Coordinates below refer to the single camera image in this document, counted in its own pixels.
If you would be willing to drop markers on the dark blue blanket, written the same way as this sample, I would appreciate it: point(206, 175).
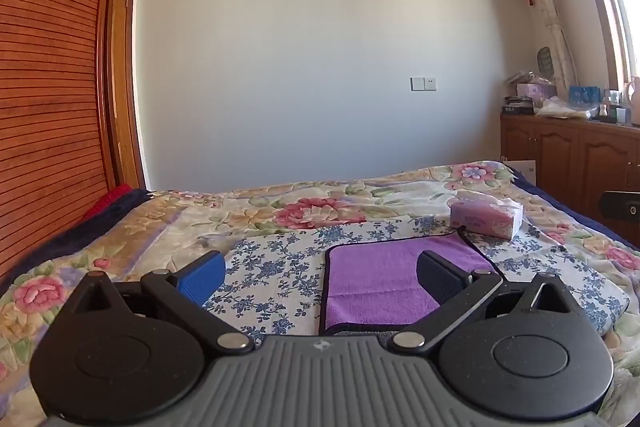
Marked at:
point(75, 232)

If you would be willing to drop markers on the pink floral quilt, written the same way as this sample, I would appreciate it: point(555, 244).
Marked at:
point(310, 207)

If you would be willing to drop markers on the pink tissue box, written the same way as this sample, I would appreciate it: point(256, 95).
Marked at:
point(534, 92)

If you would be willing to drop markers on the stack of dark books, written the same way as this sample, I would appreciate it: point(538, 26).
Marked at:
point(517, 105)

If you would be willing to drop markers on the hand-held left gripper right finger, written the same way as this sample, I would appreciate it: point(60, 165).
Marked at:
point(439, 278)

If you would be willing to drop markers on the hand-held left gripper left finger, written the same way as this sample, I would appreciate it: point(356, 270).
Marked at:
point(204, 278)

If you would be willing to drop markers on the grey hand fan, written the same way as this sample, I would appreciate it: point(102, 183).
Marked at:
point(545, 59)

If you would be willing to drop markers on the beige patterned curtain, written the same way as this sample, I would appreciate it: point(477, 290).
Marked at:
point(545, 2)

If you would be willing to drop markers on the blue box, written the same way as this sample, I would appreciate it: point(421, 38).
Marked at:
point(584, 95)

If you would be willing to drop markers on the blue floral white cloth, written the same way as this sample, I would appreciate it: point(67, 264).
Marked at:
point(285, 267)

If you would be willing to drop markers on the pink tissue pack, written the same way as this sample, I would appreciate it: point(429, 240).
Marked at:
point(484, 217)

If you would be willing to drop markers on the red cloth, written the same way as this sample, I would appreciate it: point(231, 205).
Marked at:
point(112, 199)

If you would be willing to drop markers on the purple towel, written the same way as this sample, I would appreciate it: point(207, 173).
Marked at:
point(375, 272)

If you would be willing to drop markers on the white wall socket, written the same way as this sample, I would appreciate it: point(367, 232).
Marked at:
point(423, 83)

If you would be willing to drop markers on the wooden cabinet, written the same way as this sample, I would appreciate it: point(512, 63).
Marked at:
point(565, 152)

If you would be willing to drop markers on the pink jug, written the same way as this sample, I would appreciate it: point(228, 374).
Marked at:
point(635, 102)

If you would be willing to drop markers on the dark blue bed sheet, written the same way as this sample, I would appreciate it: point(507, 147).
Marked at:
point(565, 202)

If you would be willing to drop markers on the wooden wardrobe door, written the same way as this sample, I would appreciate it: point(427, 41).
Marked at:
point(50, 82)

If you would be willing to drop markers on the clear plastic bag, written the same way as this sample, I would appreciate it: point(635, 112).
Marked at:
point(565, 108)

